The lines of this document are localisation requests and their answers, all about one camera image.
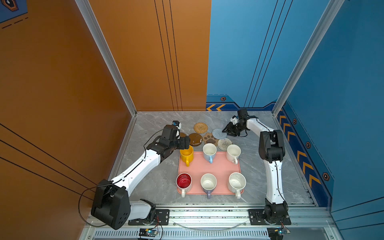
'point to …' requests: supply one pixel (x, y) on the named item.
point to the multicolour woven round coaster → (223, 144)
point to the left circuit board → (147, 232)
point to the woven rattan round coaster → (200, 127)
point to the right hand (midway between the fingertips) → (224, 132)
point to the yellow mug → (187, 155)
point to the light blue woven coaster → (218, 134)
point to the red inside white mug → (183, 183)
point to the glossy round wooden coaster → (195, 139)
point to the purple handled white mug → (208, 182)
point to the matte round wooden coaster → (182, 135)
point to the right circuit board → (281, 231)
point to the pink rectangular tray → (221, 167)
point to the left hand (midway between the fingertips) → (184, 137)
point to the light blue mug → (209, 152)
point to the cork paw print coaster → (209, 138)
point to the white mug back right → (233, 152)
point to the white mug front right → (236, 182)
